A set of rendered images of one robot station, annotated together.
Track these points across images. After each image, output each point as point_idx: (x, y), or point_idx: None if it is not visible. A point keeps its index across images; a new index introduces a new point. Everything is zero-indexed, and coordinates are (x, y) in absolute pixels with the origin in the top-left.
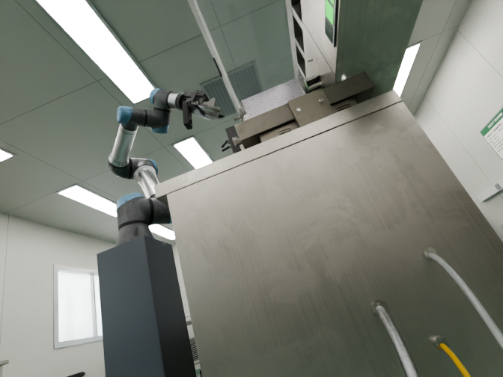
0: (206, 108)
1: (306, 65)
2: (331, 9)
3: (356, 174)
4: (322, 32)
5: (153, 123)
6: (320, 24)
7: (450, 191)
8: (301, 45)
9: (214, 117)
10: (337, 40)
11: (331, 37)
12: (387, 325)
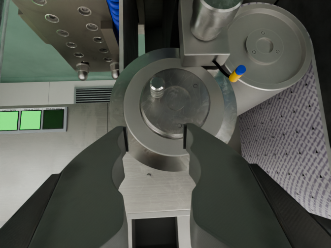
0: (63, 170)
1: (187, 203)
2: (24, 115)
3: None
4: (74, 142)
5: None
6: (66, 147)
7: None
8: (178, 240)
9: (207, 147)
10: (56, 104)
11: (57, 112)
12: None
